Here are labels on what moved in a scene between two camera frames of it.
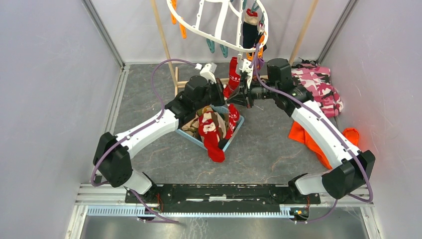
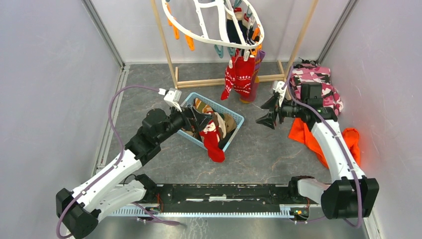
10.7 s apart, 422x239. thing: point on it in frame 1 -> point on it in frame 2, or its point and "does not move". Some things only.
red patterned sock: x=234 y=117 -> x=230 y=77
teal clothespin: x=225 y=51 -> x=232 y=51
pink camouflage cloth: x=308 y=75 does not move
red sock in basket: x=208 y=129 does not move
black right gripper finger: x=244 y=84 -> x=269 y=120
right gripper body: x=255 y=92 -> x=289 y=110
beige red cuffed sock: x=252 y=17 -> x=238 y=13
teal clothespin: x=211 y=45 -> x=220 y=52
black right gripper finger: x=240 y=99 -> x=271 y=103
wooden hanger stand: x=180 y=82 does not move
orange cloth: x=298 y=133 does not move
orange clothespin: x=250 y=55 -> x=257 y=50
